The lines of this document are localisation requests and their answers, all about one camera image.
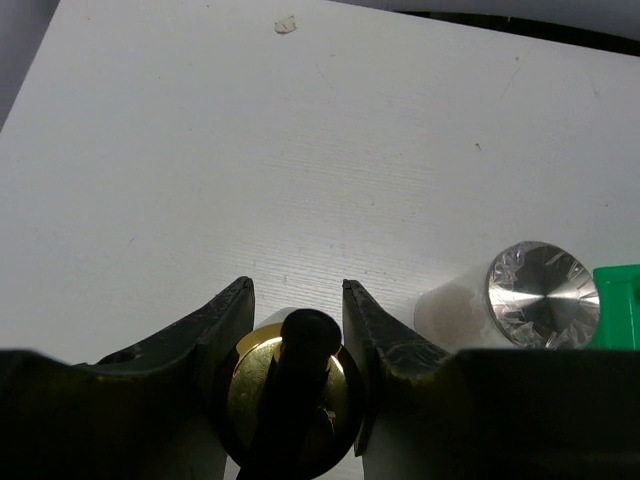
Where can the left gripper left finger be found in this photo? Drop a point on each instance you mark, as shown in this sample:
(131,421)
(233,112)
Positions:
(143,412)

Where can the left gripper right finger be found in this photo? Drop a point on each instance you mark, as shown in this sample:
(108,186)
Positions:
(488,413)

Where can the clear oil bottle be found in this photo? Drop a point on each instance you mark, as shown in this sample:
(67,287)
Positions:
(288,399)

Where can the silver lid spice jar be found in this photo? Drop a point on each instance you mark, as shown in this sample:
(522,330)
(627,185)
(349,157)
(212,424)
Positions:
(530,295)

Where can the green divided bin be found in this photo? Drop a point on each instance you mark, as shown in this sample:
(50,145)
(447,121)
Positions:
(618,290)

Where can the small tape scrap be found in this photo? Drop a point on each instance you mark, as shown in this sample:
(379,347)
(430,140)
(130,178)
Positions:
(285,25)

